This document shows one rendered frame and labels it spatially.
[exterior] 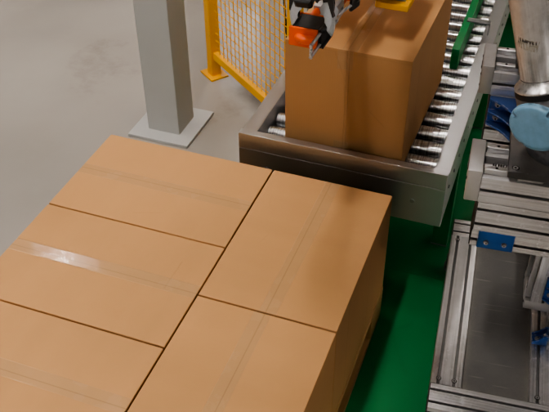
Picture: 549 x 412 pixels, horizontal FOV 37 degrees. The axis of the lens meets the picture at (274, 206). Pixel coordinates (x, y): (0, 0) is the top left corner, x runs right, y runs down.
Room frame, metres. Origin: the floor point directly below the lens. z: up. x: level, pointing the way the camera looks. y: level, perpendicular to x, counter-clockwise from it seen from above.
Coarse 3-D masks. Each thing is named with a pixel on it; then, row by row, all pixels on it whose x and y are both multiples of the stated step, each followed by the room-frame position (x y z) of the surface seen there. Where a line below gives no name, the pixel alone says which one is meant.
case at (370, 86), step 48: (432, 0) 2.50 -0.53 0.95; (288, 48) 2.24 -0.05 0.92; (336, 48) 2.19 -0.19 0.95; (384, 48) 2.18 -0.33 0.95; (432, 48) 2.39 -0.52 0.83; (288, 96) 2.24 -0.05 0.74; (336, 96) 2.18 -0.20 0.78; (384, 96) 2.13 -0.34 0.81; (432, 96) 2.51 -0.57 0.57; (336, 144) 2.18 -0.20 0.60; (384, 144) 2.12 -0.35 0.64
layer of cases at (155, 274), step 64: (64, 192) 2.01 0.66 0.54; (128, 192) 2.01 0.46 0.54; (192, 192) 2.01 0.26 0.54; (256, 192) 2.00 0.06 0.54; (320, 192) 2.00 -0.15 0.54; (64, 256) 1.72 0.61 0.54; (128, 256) 1.72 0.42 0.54; (192, 256) 1.71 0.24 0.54; (256, 256) 1.71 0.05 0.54; (320, 256) 1.71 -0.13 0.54; (384, 256) 1.95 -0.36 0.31; (0, 320) 1.47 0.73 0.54; (64, 320) 1.47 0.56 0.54; (128, 320) 1.47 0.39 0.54; (192, 320) 1.47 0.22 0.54; (256, 320) 1.46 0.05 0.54; (320, 320) 1.46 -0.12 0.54; (0, 384) 1.26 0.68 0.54; (64, 384) 1.26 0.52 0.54; (128, 384) 1.26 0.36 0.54; (192, 384) 1.26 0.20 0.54; (256, 384) 1.26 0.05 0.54; (320, 384) 1.30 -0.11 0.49
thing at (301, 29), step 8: (304, 16) 1.85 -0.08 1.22; (312, 16) 1.85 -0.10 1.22; (320, 16) 1.85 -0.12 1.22; (296, 24) 1.81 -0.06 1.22; (304, 24) 1.81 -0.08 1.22; (312, 24) 1.81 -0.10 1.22; (320, 24) 1.81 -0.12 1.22; (296, 32) 1.80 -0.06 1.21; (304, 32) 1.79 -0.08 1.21; (312, 32) 1.78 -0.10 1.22
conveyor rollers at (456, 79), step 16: (464, 0) 3.36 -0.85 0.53; (464, 16) 3.18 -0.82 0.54; (480, 16) 3.17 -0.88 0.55; (448, 32) 3.03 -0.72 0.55; (480, 32) 3.06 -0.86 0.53; (448, 48) 2.93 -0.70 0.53; (448, 64) 2.77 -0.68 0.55; (464, 64) 2.81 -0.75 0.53; (448, 80) 2.67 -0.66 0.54; (464, 80) 2.65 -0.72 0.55; (448, 96) 2.57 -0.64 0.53; (432, 112) 2.50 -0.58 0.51; (448, 112) 2.48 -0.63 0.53; (272, 128) 2.35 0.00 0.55; (432, 128) 2.34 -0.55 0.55; (448, 128) 2.39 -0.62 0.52; (416, 144) 2.25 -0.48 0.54; (432, 144) 2.25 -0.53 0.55; (416, 160) 2.16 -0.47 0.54; (432, 160) 2.15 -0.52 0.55
